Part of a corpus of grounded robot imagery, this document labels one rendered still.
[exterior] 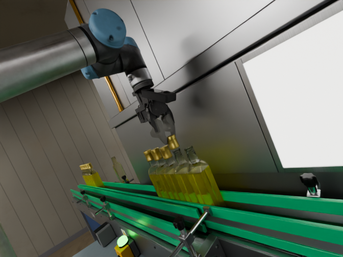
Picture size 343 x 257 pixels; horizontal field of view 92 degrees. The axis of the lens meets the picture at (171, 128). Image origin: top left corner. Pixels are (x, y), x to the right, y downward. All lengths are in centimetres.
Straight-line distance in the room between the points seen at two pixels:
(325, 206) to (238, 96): 32
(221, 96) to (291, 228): 36
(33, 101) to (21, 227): 197
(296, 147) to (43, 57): 59
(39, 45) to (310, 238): 62
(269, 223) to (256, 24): 46
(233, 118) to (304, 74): 20
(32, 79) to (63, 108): 313
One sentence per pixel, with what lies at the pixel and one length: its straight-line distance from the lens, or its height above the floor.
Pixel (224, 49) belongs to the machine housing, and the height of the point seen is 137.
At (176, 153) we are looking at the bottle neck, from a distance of 55.
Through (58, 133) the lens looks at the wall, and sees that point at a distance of 346.
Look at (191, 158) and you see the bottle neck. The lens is 52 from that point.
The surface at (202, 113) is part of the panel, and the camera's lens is 60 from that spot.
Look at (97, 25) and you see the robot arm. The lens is 42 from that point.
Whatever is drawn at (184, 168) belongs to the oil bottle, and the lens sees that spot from 55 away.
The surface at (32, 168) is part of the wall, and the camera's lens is 353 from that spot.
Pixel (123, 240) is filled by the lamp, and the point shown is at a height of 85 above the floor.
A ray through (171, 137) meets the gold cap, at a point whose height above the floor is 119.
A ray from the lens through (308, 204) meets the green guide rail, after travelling 51.
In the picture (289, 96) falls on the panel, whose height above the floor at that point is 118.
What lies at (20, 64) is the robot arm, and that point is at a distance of 39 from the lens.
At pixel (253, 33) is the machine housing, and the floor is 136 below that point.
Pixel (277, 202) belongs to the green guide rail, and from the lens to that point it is 53.
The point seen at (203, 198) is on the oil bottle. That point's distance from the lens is 56.
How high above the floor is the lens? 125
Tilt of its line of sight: 4 degrees down
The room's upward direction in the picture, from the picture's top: 24 degrees counter-clockwise
